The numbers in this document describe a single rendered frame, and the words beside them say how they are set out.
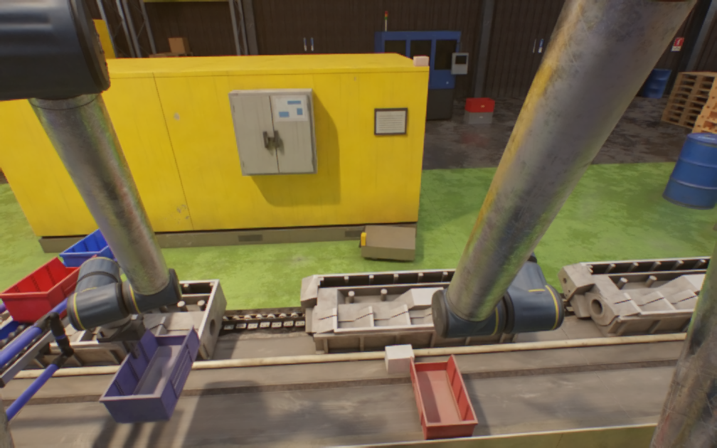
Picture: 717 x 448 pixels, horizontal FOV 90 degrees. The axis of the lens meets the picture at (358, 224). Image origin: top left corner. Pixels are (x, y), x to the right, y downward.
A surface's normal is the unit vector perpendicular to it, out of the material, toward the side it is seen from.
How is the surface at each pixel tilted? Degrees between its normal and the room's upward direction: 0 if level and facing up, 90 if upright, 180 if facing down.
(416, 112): 90
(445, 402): 0
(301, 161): 90
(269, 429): 0
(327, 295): 10
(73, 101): 112
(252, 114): 90
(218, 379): 0
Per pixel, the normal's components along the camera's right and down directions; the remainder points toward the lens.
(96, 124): 0.87, 0.45
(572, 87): -0.69, 0.54
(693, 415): -0.99, 0.07
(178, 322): 0.00, -0.78
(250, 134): 0.06, 0.48
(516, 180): -0.84, 0.41
